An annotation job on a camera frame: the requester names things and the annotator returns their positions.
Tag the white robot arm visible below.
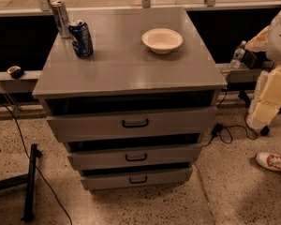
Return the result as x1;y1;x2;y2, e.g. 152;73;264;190
245;10;281;129

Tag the grey middle drawer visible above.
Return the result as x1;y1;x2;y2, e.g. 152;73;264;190
67;143;202;171

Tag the clear plastic water bottle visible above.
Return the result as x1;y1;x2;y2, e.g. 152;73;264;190
230;40;246;68

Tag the grey drawer cabinet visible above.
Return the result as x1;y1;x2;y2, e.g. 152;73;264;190
33;7;227;179

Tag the silver tall can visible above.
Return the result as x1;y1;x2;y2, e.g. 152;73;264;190
51;0;69;38

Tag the black stand leg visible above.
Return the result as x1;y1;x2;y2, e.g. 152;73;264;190
0;143;42;222

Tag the grey bottom drawer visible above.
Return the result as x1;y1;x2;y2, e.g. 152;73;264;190
81;168;192;190

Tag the small black box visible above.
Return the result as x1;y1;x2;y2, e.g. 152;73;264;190
244;51;266;69

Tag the red white sneaker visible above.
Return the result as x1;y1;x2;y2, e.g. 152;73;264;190
255;152;281;172

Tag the black floor cable left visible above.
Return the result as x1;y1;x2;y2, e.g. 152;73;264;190
0;101;73;225

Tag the black tape measure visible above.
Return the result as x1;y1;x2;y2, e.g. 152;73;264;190
7;66;24;79

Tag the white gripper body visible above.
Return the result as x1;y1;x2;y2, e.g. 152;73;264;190
246;70;269;129

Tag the grey top drawer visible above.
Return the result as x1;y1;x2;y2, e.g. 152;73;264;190
47;107;217;143

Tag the grey drawer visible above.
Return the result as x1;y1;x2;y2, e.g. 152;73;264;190
47;107;217;143
67;143;202;171
81;168;192;190

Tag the white paper bowl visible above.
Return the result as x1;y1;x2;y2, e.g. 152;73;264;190
141;28;184;54

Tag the blue soda can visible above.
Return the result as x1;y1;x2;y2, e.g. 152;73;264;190
68;20;94;58

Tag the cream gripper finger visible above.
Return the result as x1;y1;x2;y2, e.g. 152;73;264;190
251;101;279;123
260;67;281;107

